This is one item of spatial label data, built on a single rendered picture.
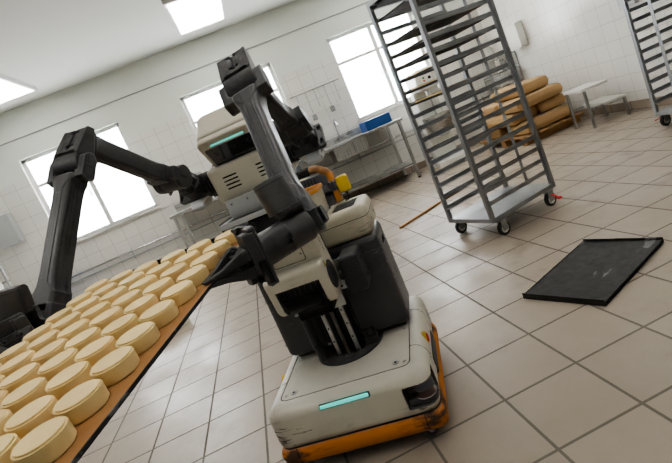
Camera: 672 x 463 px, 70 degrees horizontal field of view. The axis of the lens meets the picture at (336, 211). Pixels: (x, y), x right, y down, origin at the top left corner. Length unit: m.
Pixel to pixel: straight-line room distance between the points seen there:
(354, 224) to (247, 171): 0.48
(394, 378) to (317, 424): 0.33
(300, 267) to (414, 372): 0.52
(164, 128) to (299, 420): 5.91
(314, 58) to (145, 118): 2.57
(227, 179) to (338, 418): 0.91
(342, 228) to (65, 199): 0.99
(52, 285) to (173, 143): 6.16
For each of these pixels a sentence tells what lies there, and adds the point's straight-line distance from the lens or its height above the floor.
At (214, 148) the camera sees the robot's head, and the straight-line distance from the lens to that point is 1.58.
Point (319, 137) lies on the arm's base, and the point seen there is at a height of 1.11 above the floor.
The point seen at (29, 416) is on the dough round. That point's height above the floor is 0.97.
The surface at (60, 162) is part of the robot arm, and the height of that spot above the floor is 1.29.
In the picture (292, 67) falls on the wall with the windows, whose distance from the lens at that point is 7.36.
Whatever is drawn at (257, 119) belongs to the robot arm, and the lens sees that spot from 1.01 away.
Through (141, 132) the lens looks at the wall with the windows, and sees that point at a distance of 7.36.
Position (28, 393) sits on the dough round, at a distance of 0.68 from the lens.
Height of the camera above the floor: 1.12
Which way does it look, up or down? 9 degrees down
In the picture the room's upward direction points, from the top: 23 degrees counter-clockwise
